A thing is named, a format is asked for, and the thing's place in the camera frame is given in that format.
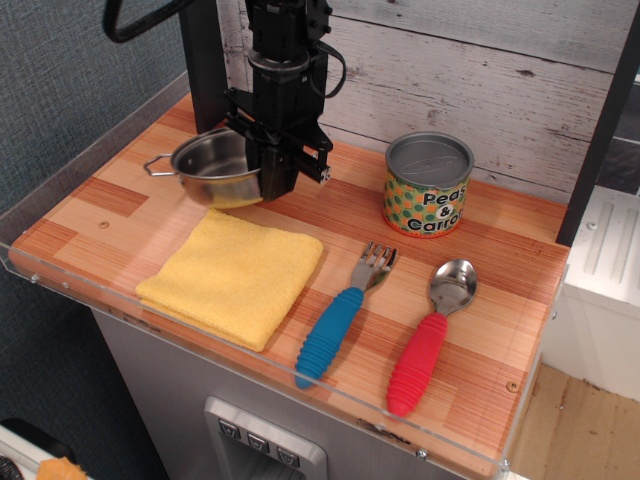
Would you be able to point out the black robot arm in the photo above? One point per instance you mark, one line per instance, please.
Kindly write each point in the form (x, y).
(288, 30)

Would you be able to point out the black orange object corner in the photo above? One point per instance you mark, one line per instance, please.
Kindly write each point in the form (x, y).
(28, 452)

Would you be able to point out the blue handled fork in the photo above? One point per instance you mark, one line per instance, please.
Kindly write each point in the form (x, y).
(324, 341)

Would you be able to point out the peas and carrots can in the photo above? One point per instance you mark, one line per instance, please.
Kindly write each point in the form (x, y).
(426, 184)

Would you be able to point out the white plastic unit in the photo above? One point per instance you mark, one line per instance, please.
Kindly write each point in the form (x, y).
(593, 333)

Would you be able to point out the silver steel pot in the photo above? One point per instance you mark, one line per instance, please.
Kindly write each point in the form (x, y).
(213, 170)

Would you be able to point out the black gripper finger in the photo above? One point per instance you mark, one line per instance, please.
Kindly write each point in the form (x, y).
(277, 173)

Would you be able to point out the black vertical post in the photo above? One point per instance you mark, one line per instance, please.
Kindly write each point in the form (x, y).
(204, 55)
(603, 133)

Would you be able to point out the silver toy fridge cabinet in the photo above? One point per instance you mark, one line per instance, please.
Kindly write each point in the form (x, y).
(217, 412)

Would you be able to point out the black vertical post left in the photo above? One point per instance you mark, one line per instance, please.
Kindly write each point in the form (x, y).
(204, 55)

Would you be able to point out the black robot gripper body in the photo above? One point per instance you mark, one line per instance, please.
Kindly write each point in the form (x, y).
(282, 112)

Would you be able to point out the black vertical post right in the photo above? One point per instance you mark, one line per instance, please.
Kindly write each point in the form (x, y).
(603, 133)

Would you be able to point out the red handled spoon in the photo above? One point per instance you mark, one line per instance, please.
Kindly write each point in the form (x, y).
(452, 288)

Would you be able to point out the yellow folded cloth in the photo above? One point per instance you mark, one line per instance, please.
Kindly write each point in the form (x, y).
(234, 279)

